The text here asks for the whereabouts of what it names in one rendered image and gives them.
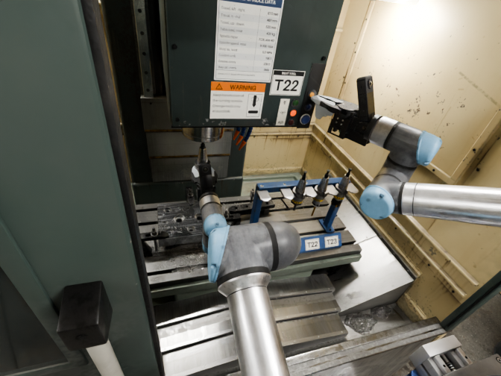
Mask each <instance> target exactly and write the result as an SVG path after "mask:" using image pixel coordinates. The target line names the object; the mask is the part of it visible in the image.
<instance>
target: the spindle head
mask: <svg viewBox="0 0 501 376"><path fill-rule="evenodd" d="M158 1H159V12H160V33H161V45H162V56H163V71H164V78H165V85H166V97H167V104H168V117H169V121H170V123H171V127H172V128H274V127H297V123H298V119H299V116H300V111H301V108H302V104H303V99H304V96H305V92H306V86H307V83H308V80H309V74H310V71H311V68H312V64H313V63H322V64H327V60H328V57H329V53H330V49H331V46H332V43H333V38H334V35H335V30H336V28H337V24H338V20H339V17H340V14H341V9H342V6H343V4H344V0H284V3H283V12H282V16H281V21H280V29H279V34H278V38H277V47H276V51H275V56H274V65H273V69H272V74H271V79H272V75H273V70H274V69H280V70H293V71H305V75H304V79H303V84H302V88H301V91H300V95H269V93H270V88H271V82H255V81H222V80H214V73H215V39H216V22H217V4H218V0H158ZM211 81H218V82H236V83H254V84H266V85H265V94H264V99H263V104H262V112H261V118H260V119H210V118H209V117H210V96H211ZM282 98H287V99H290V102H289V108H288V111H287V115H286V121H285V125H276V121H277V114H278V110H279V106H280V99H282ZM295 98H298V99H299V101H300V103H299V105H298V106H297V107H292V104H291V102H292V100H293V99H295ZM291 109H296V110H297V115H296V116H294V117H290V115H289V111H290V110H291ZM289 119H294V120H295V122H294V124H293V125H292V126H288V125H287V121H288V120H289Z"/></svg>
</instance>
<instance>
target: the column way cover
mask: <svg viewBox="0 0 501 376"><path fill-rule="evenodd" d="M140 99H141V105H142V117H143V123H144V129H145V132H146V137H147V144H148V156H149V158H151V171H152V177H153V182H158V181H182V180H191V179H192V168H193V166H194V165H195V160H196V159H198V152H199V148H200V146H201V142H195V141H192V140H189V139H187V138H186V137H185V136H184V135H183V134H182V129H181V128H172V127H171V123H170V121H169V117H168V104H167V97H166V95H154V97H153V98H146V97H144V95H141V97H140ZM233 130H234V128H224V136H223V137H222V138H221V139H219V140H217V141H215V142H205V143H204V144H205V146H206V149H207V159H208V160H209V161H210V165H211V167H212V168H213V169H214V170H215V172H216V173H217V175H218V178H226V177H227V167H228V159H229V155H230V148H231V140H232V132H233Z"/></svg>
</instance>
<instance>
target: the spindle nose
mask: <svg viewBox="0 0 501 376"><path fill-rule="evenodd" d="M181 129H182V134H183V135H184V136H185V137H186V138H187V139H189V140H192V141H195V142H215V141H217V140H219V139H221V138H222V137H223V136H224V128H181Z"/></svg>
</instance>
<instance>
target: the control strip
mask: <svg viewBox="0 0 501 376"><path fill-rule="evenodd" d="M325 69H326V64H322V63H313V64H312V68H311V72H310V75H309V80H308V84H307V87H306V92H305V96H304V99H303V104H302V108H301V111H300V116H299V119H298V123H297V128H309V125H310V122H311V119H312V114H313V111H314V108H315V102H314V101H313V100H312V99H311V97H310V93H314V96H315V95H318V93H319V90H320V87H321V82H322V79H323V76H324V72H325ZM294 100H298V102H299V103H300V101H299V99H298V98H295V99H293V100H292V102H291V104H292V107H297V106H298V105H299V103H298V105H297V106H293V101H294ZM308 104H310V105H312V108H311V109H310V110H306V106H307V105H308ZM293 110H296V109H291V110H290V111H289V115H290V117H294V116H296V115H297V110H296V114H295V115H294V116H291V114H290V113H291V112H292V111H293ZM305 115H308V116H309V117H310V120H309V122H308V123H307V124H303V123H302V122H301V119H302V117H303V116H305ZM290 120H294V119H289V120H288V121H287V125H288V126H292V125H289V121H290ZM294 122H295V120H294Z"/></svg>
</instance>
